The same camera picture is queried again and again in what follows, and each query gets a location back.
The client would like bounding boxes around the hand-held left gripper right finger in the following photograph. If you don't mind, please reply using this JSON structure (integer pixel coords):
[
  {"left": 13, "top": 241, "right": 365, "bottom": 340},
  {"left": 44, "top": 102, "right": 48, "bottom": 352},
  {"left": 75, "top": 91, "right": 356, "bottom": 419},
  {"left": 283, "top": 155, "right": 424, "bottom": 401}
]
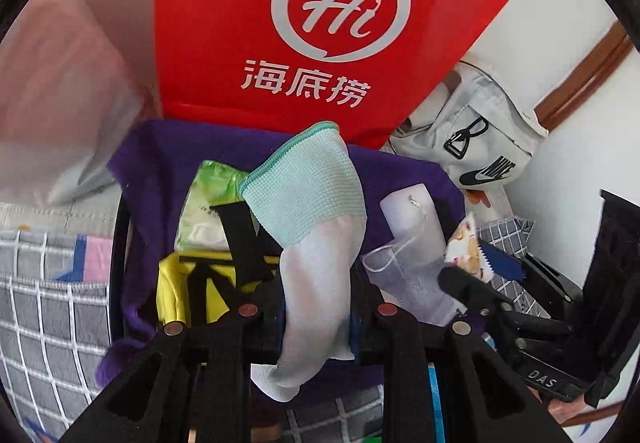
[{"left": 349, "top": 272, "right": 575, "bottom": 443}]

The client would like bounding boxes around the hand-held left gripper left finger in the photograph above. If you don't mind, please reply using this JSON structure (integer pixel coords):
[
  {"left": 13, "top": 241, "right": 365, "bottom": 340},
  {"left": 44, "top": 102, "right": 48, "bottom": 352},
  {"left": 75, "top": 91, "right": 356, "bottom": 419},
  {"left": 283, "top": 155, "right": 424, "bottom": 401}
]
[{"left": 60, "top": 280, "right": 287, "bottom": 443}]

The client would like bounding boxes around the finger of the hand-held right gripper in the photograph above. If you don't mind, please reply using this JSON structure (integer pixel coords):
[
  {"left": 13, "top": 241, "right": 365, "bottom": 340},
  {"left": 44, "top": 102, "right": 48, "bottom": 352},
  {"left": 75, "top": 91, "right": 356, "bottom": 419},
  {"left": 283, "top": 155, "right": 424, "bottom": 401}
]
[
  {"left": 476, "top": 242, "right": 582, "bottom": 307},
  {"left": 438, "top": 266, "right": 512, "bottom": 332}
]

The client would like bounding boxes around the cartoon printed packet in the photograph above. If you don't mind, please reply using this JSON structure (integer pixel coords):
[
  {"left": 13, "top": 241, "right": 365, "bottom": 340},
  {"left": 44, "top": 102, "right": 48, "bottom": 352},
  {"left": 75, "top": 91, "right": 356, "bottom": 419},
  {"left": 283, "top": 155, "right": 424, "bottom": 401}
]
[{"left": 444, "top": 215, "right": 496, "bottom": 285}]

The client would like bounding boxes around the yellow bag with black straps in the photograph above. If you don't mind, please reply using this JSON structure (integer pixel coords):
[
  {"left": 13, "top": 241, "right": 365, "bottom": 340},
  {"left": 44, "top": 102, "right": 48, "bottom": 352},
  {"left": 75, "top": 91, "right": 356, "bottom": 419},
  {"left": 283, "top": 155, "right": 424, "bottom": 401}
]
[{"left": 157, "top": 202, "right": 282, "bottom": 330}]

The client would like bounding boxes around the white glove with mint cuff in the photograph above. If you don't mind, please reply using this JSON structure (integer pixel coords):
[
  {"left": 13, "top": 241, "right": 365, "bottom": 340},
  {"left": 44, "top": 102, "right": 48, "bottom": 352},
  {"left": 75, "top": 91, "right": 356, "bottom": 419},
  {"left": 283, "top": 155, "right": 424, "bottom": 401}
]
[{"left": 238, "top": 121, "right": 369, "bottom": 402}]

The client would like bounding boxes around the white sponge block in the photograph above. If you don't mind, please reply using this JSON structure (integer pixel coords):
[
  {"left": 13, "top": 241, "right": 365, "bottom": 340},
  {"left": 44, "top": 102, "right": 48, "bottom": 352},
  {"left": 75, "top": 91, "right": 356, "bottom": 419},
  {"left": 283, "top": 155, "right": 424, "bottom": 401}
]
[{"left": 378, "top": 182, "right": 446, "bottom": 249}]

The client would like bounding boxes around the green wet wipes packet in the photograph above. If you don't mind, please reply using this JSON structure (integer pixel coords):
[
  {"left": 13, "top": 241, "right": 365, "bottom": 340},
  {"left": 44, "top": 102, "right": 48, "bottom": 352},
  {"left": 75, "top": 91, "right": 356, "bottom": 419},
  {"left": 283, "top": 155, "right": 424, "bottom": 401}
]
[{"left": 174, "top": 160, "right": 252, "bottom": 252}]

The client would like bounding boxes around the grey crossbody bag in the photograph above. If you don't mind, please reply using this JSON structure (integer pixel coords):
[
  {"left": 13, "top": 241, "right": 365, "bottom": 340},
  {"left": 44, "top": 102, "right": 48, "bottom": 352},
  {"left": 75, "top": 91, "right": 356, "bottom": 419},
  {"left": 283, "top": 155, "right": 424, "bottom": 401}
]
[{"left": 384, "top": 60, "right": 549, "bottom": 190}]

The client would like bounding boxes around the pink and blue sheet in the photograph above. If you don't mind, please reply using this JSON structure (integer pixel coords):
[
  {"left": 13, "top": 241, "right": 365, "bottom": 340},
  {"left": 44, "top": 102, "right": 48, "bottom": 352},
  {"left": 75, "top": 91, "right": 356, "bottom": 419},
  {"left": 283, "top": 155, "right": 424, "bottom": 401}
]
[{"left": 60, "top": 233, "right": 115, "bottom": 283}]

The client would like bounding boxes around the purple towel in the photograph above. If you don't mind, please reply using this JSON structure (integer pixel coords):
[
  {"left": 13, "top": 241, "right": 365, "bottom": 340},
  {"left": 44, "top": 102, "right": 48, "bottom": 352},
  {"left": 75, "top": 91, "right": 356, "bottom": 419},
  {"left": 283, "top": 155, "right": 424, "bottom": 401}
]
[{"left": 95, "top": 118, "right": 469, "bottom": 390}]

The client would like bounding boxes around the grey checked blanket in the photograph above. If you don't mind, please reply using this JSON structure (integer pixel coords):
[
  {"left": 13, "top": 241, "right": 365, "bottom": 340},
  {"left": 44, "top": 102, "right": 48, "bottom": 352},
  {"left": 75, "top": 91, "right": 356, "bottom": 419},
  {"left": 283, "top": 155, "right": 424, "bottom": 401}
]
[{"left": 0, "top": 217, "right": 537, "bottom": 443}]

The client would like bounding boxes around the red paper bag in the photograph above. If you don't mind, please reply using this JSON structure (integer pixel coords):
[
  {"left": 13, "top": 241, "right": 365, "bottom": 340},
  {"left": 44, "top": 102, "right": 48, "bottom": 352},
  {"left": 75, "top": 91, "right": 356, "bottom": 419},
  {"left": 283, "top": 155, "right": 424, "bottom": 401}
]
[{"left": 153, "top": 0, "right": 530, "bottom": 152}]

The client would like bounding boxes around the white plastic shopping bag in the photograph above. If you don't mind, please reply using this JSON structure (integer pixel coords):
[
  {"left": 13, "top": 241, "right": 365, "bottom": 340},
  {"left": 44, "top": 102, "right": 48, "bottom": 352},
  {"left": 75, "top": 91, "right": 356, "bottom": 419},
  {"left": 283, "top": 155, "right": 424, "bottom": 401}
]
[{"left": 0, "top": 0, "right": 162, "bottom": 210}]

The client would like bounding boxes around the black strap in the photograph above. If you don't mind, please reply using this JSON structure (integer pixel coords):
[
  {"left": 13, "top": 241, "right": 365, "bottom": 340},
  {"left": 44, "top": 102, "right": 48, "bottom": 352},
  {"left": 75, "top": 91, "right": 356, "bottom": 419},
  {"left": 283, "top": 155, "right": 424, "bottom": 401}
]
[{"left": 112, "top": 192, "right": 132, "bottom": 340}]

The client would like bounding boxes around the wooden door frame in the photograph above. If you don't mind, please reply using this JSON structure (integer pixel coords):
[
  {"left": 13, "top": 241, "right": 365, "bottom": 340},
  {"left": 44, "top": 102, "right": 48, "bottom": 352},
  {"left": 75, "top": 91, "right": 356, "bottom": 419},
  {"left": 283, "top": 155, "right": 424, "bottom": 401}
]
[{"left": 532, "top": 20, "right": 634, "bottom": 132}]

